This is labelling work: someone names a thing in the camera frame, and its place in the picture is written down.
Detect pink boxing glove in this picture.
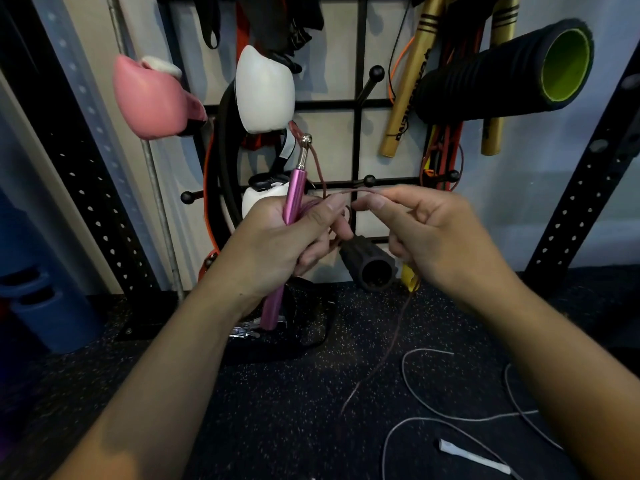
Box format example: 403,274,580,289
112,54,208,141

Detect maroon jump rope cord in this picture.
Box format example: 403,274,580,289
289,121,422,416

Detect silver metal carabiner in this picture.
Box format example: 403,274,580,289
229,316,287,341

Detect thick black resistance band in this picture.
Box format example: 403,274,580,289
216,81,247,236

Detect black hanging strap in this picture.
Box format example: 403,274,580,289
194,0,222,50

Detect black rack base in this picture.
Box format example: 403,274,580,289
220,278,337,366

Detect black wire grid rack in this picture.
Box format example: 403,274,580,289
155,0,462,245

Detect black hanging cloth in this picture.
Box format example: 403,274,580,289
234,0,326,74

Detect blue plastic container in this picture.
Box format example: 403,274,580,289
0,187,103,355

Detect person's right hand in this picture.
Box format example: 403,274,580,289
352,184,507,303

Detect gold stick black stripes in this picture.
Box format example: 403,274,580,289
481,0,522,157
379,0,447,158

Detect person's right forearm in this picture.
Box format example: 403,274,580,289
460,265,640,480

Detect black perforated steel upright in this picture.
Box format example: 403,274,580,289
0,0,163,315
522,42,640,298

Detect large white boxing glove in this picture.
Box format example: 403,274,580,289
234,45,296,135

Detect white jump rope handle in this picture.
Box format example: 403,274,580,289
438,439,514,476

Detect black foam roller green core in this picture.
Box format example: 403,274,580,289
413,18,595,125

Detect orange and red resistance bands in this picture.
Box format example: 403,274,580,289
387,22,466,191

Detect white jump rope cord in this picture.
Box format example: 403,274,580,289
381,348,567,480

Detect person's left forearm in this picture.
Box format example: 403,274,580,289
50,267,262,480

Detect pink jump rope handle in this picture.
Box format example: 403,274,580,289
259,134,314,331

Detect person's left hand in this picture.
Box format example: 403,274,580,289
219,193,354,311

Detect small white boxing glove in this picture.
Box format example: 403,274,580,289
241,182,292,219

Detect grey metal pole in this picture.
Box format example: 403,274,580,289
104,0,186,303

